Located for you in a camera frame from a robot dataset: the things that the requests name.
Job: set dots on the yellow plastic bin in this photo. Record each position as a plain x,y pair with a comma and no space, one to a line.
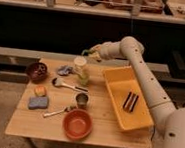
120,81

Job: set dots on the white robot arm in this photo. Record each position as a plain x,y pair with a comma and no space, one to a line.
169,120

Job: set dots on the dark maroon bowl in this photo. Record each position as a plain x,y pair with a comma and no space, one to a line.
37,72

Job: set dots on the wooden table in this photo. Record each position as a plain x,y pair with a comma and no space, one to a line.
96,125

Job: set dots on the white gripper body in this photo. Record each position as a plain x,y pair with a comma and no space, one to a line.
94,53

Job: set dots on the blue sponge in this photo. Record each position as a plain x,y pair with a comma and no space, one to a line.
38,103

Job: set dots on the blue crumpled cloth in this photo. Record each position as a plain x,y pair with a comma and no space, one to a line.
64,70

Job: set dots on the yellow orange toy fruit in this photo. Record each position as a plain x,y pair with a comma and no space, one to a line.
40,91

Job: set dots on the dark striped item in bin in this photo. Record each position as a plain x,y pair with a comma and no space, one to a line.
130,102

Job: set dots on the yellow-green gripper finger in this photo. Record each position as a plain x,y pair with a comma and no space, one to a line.
86,52

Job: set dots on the orange bowl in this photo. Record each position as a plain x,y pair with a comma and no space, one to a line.
77,124

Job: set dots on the metal spoon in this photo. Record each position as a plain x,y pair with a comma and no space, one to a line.
67,109

